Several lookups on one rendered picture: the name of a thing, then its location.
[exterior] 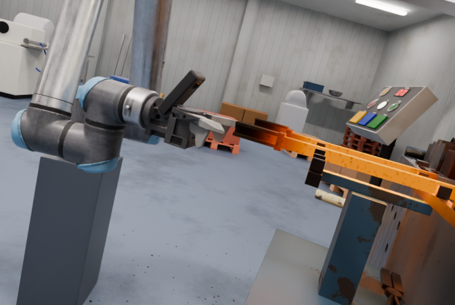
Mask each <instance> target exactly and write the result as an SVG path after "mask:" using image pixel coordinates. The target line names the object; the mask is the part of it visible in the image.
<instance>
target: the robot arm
mask: <svg viewBox="0 0 455 305"><path fill-rule="evenodd" d="M173 1H174V0H135V1H134V11H133V30H132V40H131V59H130V70H129V84H126V83H122V82H119V81H115V80H114V79H111V78H104V77H94V78H92V79H90V80H88V82H86V84H84V85H80V86H79V84H80V81H81V77H82V74H83V70H84V67H85V63H86V61H87V57H88V54H89V50H90V47H91V43H92V40H93V36H94V33H95V29H96V26H97V24H98V20H99V17H100V13H101V10H102V6H103V3H104V0H63V1H62V5H61V8H60V11H59V14H58V18H57V20H56V25H55V27H54V30H53V33H52V36H51V40H50V42H49V47H48V49H47V53H46V56H45V59H44V62H43V66H42V69H41V72H40V75H39V79H38V81H37V85H36V88H35V92H34V94H33V97H32V100H31V101H30V104H29V106H28V109H24V110H21V111H19V112H18V113H17V114H16V116H15V118H14V119H13V121H12V126H11V136H12V140H13V142H14V144H15V145H16V146H18V147H20V148H24V149H27V150H29V151H32V152H35V151H36V152H39V153H45V154H48V155H53V156H57V157H61V158H62V159H64V160H67V161H70V162H73V163H76V165H77V167H78V169H80V170H83V171H86V172H91V173H104V172H108V171H112V170H113V169H115V168H116V166H117V163H118V158H119V157H120V151H121V145H122V141H123V138H124V139H128V140H133V141H136V142H142V143H145V144H153V145H156V144H158V143H159V142H160V139H161V138H164V139H165V140H164V143H167V144H170V145H173V146H176V147H179V148H182V149H187V148H189V147H192V146H196V147H197V148H202V147H203V145H204V143H205V141H206V139H207V137H208V135H209V133H210V131H211V132H212V133H213V139H214V141H216V142H221V141H222V140H223V139H224V137H225V135H226V133H227V132H228V130H229V128H230V127H236V121H235V120H232V119H228V118H225V117H221V116H219V115H214V114H211V113H206V112H204V111H202V110H198V109H195V108H191V107H187V106H184V105H183V104H184V103H185V102H186V101H187V99H188V98H189V97H190V96H191V95H192V94H193V93H194V92H195V91H196V90H197V89H198V88H199V87H200V86H201V85H202V84H203V83H204V81H205V80H206V79H205V77H204V75H203V74H202V73H201V72H198V71H195V70H190V71H189V72H188V73H187V75H186V76H185V77H184V78H183V79H182V80H181V81H180V82H179V83H178V84H177V86H176V87H175V88H174V89H173V90H172V91H171V93H170V94H169V95H168V96H167V97H166V98H165V99H164V100H163V99H162V98H161V96H160V92H161V87H162V82H163V73H164V67H165V58H166V53H167V43H168V38H169V29H170V24H171V15H172V10H173Z"/></svg>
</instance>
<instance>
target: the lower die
mask: <svg viewBox="0 0 455 305"><path fill-rule="evenodd" d="M438 141H439V139H438ZM438 141H437V142H434V141H433V143H432V144H430V143H429V146H428V149H427V151H426V154H425V157H424V159H423V161H426V162H428V163H429V164H430V167H432V168H433V169H435V170H436V171H440V169H441V166H442V162H441V161H440V160H441V156H442V154H443V153H446V152H447V151H448V150H453V151H455V144H454V143H453V142H448V141H445V140H442V141H441V143H440V144H438Z"/></svg>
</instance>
